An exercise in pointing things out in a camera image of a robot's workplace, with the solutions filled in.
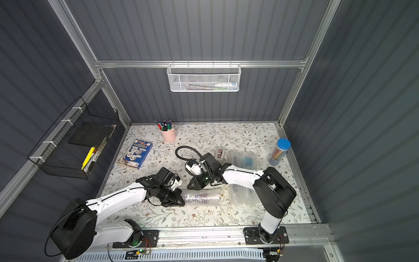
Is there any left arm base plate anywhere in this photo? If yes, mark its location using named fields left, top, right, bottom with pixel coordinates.
left=112, top=230, right=160, bottom=249

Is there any blue-lidded pencil tube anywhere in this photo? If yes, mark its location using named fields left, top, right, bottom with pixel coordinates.
left=268, top=138, right=291, bottom=167

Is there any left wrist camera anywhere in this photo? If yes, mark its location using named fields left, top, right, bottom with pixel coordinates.
left=170, top=178, right=183, bottom=191

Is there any purple bottle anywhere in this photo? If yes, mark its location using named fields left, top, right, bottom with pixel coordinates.
left=184, top=194, right=220, bottom=205

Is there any blue children's book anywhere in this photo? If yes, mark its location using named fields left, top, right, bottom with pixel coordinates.
left=123, top=139, right=153, bottom=169

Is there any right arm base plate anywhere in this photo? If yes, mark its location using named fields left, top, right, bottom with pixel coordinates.
left=242, top=226, right=289, bottom=245

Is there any pink pen holder cup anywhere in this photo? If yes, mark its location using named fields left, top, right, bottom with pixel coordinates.
left=160, top=128, right=177, bottom=143

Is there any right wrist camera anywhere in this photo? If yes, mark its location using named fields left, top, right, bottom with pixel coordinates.
left=185, top=160, right=203, bottom=178

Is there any clear tape dispenser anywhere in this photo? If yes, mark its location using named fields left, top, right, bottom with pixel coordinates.
left=215, top=147, right=227, bottom=162

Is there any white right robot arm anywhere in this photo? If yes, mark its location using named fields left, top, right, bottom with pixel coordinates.
left=185, top=153, right=297, bottom=243

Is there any yellow highlighter marker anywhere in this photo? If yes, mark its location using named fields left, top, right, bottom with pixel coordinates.
left=81, top=147, right=97, bottom=170

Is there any black wire wall basket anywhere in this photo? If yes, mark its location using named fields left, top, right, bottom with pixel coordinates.
left=28, top=99, right=119, bottom=180

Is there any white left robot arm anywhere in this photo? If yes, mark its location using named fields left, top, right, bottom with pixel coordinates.
left=47, top=168, right=185, bottom=260

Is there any white wire mesh basket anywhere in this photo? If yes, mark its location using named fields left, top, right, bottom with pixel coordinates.
left=167, top=64, right=242, bottom=92

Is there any black notebook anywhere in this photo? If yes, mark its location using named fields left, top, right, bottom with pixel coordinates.
left=68, top=122, right=113, bottom=148

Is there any blue glass bottle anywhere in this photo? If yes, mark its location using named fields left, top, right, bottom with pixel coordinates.
left=242, top=156, right=256, bottom=170

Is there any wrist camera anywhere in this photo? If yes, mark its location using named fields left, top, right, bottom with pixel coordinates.
left=170, top=178, right=183, bottom=191
left=185, top=160, right=203, bottom=178

